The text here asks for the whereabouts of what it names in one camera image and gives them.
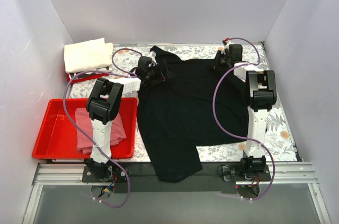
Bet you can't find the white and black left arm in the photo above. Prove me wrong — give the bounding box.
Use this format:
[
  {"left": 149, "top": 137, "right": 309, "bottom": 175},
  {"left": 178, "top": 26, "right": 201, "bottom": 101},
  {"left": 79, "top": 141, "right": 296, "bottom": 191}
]
[{"left": 85, "top": 57, "right": 174, "bottom": 182}]

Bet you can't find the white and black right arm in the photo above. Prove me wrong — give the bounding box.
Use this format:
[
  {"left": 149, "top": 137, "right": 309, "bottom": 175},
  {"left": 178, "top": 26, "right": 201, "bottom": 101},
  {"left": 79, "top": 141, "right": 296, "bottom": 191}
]
[{"left": 213, "top": 40, "right": 277, "bottom": 180}]

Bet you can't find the folded black white striped t-shirt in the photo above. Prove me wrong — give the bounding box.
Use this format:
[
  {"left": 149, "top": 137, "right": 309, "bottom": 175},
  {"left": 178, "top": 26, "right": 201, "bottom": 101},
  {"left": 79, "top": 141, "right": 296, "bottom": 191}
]
[{"left": 76, "top": 66, "right": 112, "bottom": 80}]

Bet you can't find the small red tray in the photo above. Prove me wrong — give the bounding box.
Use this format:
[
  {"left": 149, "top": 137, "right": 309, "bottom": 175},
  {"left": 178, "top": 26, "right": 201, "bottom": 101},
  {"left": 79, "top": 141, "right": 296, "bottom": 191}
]
[{"left": 67, "top": 71, "right": 109, "bottom": 85}]

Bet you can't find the folded cream white t-shirt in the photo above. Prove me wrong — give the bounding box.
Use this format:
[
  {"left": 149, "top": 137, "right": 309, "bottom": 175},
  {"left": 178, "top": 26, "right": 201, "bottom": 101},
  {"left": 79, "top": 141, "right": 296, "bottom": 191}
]
[{"left": 64, "top": 38, "right": 113, "bottom": 74}]

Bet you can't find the pink t-shirt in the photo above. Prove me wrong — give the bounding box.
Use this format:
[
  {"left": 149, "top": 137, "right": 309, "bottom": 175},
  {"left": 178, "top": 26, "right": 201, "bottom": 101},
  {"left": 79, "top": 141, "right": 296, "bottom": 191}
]
[{"left": 74, "top": 107, "right": 127, "bottom": 155}]

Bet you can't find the large red plastic tray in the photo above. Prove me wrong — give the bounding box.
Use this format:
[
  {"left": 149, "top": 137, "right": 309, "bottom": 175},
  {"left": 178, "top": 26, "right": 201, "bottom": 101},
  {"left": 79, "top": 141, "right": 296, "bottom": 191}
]
[{"left": 32, "top": 97, "right": 137, "bottom": 159}]

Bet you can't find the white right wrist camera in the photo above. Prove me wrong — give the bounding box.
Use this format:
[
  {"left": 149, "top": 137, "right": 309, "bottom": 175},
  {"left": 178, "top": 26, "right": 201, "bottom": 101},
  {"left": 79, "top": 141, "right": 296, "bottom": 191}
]
[{"left": 222, "top": 38, "right": 233, "bottom": 55}]

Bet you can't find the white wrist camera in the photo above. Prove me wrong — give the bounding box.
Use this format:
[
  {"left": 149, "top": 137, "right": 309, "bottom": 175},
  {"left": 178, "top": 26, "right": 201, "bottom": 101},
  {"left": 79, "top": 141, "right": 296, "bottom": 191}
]
[
  {"left": 146, "top": 51, "right": 157, "bottom": 64},
  {"left": 222, "top": 38, "right": 233, "bottom": 55}
]

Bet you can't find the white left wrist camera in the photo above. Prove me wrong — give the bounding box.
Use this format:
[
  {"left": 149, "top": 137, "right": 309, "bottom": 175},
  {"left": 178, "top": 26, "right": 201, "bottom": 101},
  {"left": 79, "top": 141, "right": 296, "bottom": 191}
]
[{"left": 146, "top": 51, "right": 157, "bottom": 64}]

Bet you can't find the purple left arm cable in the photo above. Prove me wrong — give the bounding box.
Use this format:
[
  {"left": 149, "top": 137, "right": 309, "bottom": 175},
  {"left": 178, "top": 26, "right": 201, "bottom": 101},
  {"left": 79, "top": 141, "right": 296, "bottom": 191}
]
[{"left": 63, "top": 48, "right": 150, "bottom": 209}]

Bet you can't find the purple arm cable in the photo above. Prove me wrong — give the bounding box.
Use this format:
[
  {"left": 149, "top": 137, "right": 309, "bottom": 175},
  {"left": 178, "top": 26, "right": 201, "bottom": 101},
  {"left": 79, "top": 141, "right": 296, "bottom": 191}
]
[
  {"left": 63, "top": 48, "right": 150, "bottom": 209},
  {"left": 212, "top": 37, "right": 276, "bottom": 201}
]

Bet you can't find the aluminium frame rail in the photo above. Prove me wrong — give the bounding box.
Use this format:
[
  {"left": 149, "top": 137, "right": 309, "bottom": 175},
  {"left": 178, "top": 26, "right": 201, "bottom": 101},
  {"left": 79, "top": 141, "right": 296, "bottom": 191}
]
[{"left": 33, "top": 162, "right": 318, "bottom": 185}]

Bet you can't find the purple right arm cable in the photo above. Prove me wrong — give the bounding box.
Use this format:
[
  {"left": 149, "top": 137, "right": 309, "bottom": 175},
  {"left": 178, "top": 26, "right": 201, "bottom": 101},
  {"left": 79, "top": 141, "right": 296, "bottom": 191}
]
[{"left": 212, "top": 37, "right": 276, "bottom": 201}]

